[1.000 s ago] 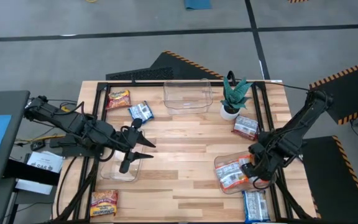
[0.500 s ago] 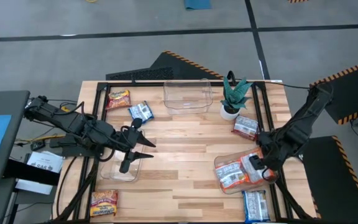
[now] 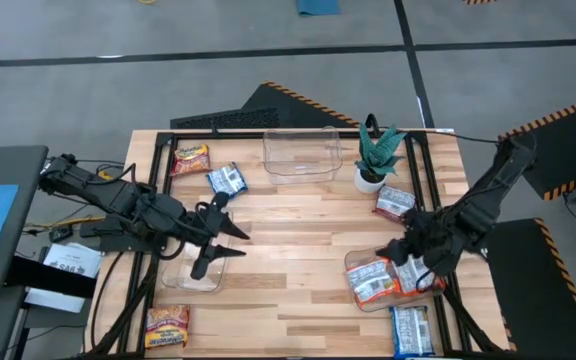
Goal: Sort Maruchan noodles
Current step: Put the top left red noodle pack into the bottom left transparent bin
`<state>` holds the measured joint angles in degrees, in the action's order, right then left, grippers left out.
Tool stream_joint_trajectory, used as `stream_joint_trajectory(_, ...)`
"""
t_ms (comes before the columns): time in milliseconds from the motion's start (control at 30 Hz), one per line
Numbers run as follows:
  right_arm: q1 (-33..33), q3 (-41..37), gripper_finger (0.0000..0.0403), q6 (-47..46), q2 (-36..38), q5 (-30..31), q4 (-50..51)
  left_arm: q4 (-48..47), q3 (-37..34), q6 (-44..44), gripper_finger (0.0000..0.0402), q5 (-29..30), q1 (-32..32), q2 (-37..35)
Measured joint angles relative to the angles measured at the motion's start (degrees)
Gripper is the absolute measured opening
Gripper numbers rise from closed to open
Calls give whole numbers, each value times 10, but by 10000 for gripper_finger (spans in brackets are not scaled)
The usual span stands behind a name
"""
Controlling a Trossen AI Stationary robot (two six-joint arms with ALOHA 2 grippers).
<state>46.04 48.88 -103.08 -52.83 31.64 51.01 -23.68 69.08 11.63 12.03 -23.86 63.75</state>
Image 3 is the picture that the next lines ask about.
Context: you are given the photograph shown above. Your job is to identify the yellow cable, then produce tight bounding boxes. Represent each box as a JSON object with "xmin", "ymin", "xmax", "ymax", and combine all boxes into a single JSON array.
[{"xmin": 23, "ymin": 215, "xmax": 105, "ymax": 232}]

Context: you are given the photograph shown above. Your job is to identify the maroon Maruchan noodle pack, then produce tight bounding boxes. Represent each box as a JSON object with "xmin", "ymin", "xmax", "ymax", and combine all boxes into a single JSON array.
[
  {"xmin": 372, "ymin": 184, "xmax": 417, "ymax": 224},
  {"xmin": 144, "ymin": 304, "xmax": 192, "ymax": 350},
  {"xmin": 169, "ymin": 144, "xmax": 213, "ymax": 177}
]

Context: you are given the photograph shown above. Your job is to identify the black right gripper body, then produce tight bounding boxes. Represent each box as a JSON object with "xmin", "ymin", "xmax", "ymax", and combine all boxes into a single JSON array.
[{"xmin": 402, "ymin": 209, "xmax": 462, "ymax": 277}]

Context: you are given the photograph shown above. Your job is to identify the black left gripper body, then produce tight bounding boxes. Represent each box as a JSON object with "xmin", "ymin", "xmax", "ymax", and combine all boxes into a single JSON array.
[{"xmin": 182, "ymin": 191, "xmax": 231, "ymax": 281}]

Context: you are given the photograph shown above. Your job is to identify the white printed paper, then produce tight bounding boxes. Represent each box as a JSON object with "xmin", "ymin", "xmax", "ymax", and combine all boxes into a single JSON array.
[{"xmin": 42, "ymin": 242, "xmax": 103, "ymax": 279}]

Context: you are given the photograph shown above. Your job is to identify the green artificial plant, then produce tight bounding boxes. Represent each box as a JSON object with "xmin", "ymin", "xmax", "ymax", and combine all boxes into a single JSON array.
[{"xmin": 355, "ymin": 122, "xmax": 409, "ymax": 184}]

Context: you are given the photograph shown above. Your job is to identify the white blank paper sheet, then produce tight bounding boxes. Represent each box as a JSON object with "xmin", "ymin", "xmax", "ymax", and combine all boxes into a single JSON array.
[{"xmin": 24, "ymin": 287, "xmax": 87, "ymax": 315}]

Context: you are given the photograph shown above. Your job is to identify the orange Maruchan noodle pack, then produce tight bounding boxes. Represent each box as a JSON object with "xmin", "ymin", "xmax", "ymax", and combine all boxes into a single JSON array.
[
  {"xmin": 345, "ymin": 258, "xmax": 402, "ymax": 309},
  {"xmin": 395, "ymin": 253, "xmax": 447, "ymax": 297}
]

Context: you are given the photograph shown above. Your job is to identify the black metal table frame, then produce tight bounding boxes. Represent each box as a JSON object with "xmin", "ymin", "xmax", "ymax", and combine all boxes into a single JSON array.
[{"xmin": 117, "ymin": 129, "xmax": 472, "ymax": 359}]

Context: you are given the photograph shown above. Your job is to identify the blue Maruchan noodle pack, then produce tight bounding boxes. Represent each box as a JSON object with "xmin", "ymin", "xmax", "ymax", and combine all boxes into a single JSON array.
[
  {"xmin": 389, "ymin": 304, "xmax": 436, "ymax": 359},
  {"xmin": 206, "ymin": 162, "xmax": 249, "ymax": 199}
]

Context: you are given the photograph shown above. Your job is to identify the black striped-edge floor mat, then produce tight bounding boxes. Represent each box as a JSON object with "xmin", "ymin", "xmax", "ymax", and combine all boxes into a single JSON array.
[
  {"xmin": 169, "ymin": 81, "xmax": 362, "ymax": 130},
  {"xmin": 482, "ymin": 218, "xmax": 576, "ymax": 360},
  {"xmin": 497, "ymin": 92, "xmax": 576, "ymax": 201}
]

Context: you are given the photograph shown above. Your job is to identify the grey monitor blue screen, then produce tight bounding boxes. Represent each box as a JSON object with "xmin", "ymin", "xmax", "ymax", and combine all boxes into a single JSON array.
[{"xmin": 0, "ymin": 144, "xmax": 50, "ymax": 296}]

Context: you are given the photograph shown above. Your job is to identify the blue floor mat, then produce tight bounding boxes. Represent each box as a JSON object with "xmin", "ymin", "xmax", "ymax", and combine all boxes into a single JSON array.
[{"xmin": 296, "ymin": 0, "xmax": 342, "ymax": 18}]

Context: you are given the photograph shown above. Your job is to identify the black power adapter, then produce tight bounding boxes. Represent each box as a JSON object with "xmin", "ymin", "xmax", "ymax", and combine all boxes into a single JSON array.
[{"xmin": 47, "ymin": 227, "xmax": 74, "ymax": 244}]

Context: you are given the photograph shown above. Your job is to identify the white plant pot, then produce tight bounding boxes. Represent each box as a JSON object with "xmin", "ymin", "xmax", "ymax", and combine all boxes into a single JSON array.
[{"xmin": 354, "ymin": 167, "xmax": 387, "ymax": 195}]

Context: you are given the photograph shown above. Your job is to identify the clear plastic bin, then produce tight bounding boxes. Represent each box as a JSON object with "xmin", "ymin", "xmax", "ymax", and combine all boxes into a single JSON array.
[
  {"xmin": 262, "ymin": 127, "xmax": 344, "ymax": 185},
  {"xmin": 161, "ymin": 208, "xmax": 234, "ymax": 294},
  {"xmin": 343, "ymin": 244, "xmax": 447, "ymax": 314}
]

